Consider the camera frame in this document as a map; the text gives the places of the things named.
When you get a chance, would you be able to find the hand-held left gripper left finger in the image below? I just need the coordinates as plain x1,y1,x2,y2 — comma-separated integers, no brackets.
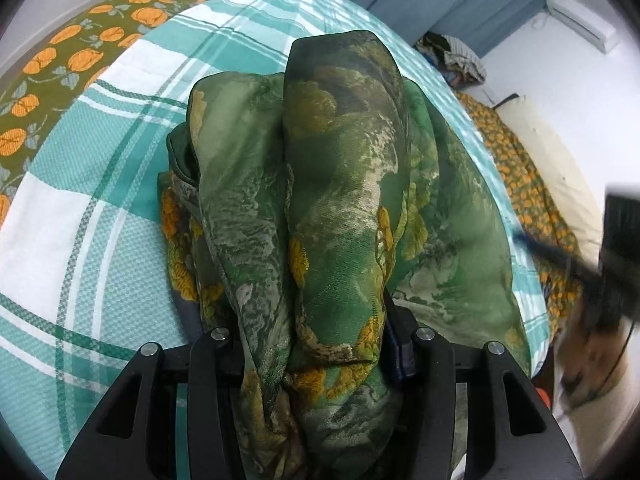
55,327,248,480

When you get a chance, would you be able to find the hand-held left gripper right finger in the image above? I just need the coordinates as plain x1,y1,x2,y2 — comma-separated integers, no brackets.
385,290,586,480

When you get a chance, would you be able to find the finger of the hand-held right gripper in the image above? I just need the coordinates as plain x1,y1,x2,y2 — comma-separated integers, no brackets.
515,230,603,286

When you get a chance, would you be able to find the green floral garment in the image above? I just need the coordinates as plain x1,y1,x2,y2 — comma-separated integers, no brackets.
157,30,531,480

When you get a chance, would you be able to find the pile of clothes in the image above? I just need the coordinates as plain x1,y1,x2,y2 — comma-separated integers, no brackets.
415,32,488,86

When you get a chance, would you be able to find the cream pillow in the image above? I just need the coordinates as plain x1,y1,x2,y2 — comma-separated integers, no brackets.
492,94,608,271

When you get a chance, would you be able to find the teal checked blanket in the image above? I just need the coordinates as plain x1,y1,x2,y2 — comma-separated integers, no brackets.
0,0,551,466

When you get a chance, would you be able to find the white air conditioner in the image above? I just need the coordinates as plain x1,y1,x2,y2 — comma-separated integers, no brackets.
545,0,621,53

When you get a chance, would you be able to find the orange floral bedsheet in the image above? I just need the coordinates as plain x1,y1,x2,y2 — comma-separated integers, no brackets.
0,0,586,331

